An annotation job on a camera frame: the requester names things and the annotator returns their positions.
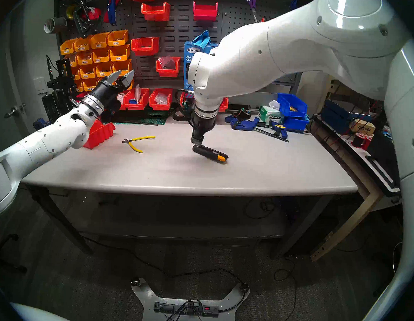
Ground yellow handled pliers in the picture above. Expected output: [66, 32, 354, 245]
[121, 135, 156, 154]

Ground yellow bin labelled M3X8 BAD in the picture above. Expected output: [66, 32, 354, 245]
[74, 36, 94, 53]

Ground yellow bin labelled M3-8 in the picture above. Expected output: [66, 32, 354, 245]
[95, 62, 114, 78]

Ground white wall switch plate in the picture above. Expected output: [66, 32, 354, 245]
[33, 76, 49, 95]

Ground yellow bin labelled M3X6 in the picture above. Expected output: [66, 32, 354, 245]
[107, 29, 129, 47]

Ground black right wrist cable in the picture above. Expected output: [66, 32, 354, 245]
[174, 89, 196, 123]

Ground blue bar clamp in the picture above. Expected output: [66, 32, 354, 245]
[253, 120, 291, 143]

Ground crimson plastic wall bin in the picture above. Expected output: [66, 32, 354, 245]
[193, 1, 219, 22]

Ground black pegboard tool wall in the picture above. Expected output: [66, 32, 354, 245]
[52, 0, 301, 94]

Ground red plastic storage bin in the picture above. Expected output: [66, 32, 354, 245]
[83, 119, 116, 150]

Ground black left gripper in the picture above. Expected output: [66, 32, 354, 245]
[90, 68, 135, 113]

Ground green cutting mat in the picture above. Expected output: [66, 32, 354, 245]
[114, 116, 167, 127]

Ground wooden leg side table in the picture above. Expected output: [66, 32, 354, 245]
[305, 113, 405, 265]

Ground dark blue crate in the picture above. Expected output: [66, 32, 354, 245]
[321, 99, 372, 127]

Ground yellow bin labelled M4-6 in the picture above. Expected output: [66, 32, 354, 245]
[92, 47, 112, 64]

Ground black utility knife orange tip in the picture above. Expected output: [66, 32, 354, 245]
[192, 145, 229, 163]

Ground Kimtech tissue box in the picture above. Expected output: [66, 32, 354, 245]
[258, 99, 286, 125]

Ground yellow bin labelled M3-4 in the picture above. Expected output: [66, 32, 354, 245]
[110, 44, 131, 62]

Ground yellow bin labelled M4X6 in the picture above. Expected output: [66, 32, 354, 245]
[77, 51, 95, 67]

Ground blue microfiber cloth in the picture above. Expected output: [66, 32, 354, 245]
[192, 30, 211, 50]

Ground yellow bin labelled M3-6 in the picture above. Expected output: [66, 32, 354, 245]
[112, 59, 133, 77]

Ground red thread spool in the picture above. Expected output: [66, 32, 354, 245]
[350, 132, 374, 151]

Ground blue spring clamp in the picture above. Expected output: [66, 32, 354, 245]
[224, 115, 260, 131]

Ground black power strip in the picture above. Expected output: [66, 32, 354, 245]
[153, 301, 220, 318]

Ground blue plastic bin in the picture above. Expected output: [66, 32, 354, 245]
[276, 93, 308, 118]
[282, 115, 311, 133]

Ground red handled tool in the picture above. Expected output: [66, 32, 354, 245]
[103, 0, 122, 24]

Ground black equipment stand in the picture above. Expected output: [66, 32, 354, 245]
[44, 56, 79, 124]

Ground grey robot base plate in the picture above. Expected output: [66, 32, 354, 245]
[130, 277, 250, 321]

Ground blue cleaning cloths box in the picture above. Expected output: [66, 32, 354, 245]
[182, 41, 218, 91]

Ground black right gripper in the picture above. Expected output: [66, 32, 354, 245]
[189, 117, 214, 147]

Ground purple handled scissors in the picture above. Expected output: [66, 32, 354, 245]
[242, 0, 262, 24]

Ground red tape dispenser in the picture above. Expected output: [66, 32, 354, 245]
[82, 7, 103, 22]

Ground small cardboard box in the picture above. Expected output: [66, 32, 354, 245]
[349, 118, 376, 137]

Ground red wall bin with bag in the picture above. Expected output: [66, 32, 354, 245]
[155, 56, 181, 78]

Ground grey metal clamp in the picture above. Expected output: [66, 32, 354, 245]
[72, 4, 98, 39]

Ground grey pipe section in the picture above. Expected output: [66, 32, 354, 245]
[43, 16, 68, 35]

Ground metal door handle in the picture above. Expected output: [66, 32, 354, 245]
[4, 102, 27, 120]

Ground workbench lower shelf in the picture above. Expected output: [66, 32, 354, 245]
[72, 191, 291, 246]

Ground black laptop case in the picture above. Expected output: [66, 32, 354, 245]
[363, 132, 403, 198]

